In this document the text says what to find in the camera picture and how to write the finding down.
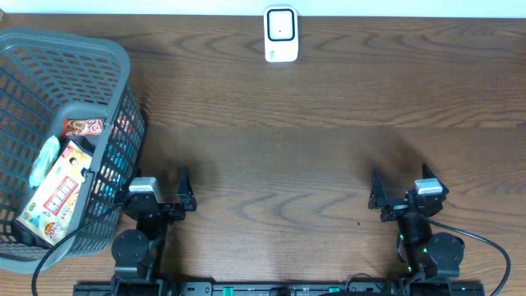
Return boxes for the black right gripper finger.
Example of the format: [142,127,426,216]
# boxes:
[422,163,449,194]
[368,169,387,210]

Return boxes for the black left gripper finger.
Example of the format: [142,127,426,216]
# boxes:
[125,167,142,192]
[177,167,197,211]

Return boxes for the red brown snack packet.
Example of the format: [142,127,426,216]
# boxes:
[61,118,104,138]

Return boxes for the pale green wipes pack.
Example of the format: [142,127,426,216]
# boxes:
[29,136,61,188]

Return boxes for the yellow snack bag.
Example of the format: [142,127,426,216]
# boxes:
[16,140,92,247]

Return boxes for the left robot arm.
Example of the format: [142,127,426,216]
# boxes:
[109,168,197,296]

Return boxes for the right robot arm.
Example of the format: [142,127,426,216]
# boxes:
[368,164,464,295]

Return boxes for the white barcode scanner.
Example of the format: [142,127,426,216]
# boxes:
[263,6,299,62]

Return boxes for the grey plastic shopping basket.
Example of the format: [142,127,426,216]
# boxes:
[1,28,145,274]

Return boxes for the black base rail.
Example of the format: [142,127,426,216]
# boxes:
[72,281,485,296]

